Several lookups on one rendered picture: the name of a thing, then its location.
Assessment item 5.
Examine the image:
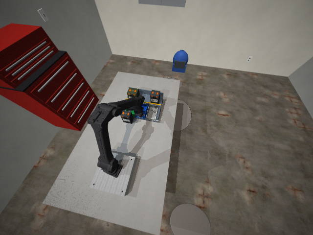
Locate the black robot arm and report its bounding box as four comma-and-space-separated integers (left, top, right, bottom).
87, 95, 145, 178

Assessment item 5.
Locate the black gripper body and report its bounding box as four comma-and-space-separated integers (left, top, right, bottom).
134, 107, 144, 117

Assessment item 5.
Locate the blue bin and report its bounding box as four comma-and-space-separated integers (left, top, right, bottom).
136, 104, 149, 119

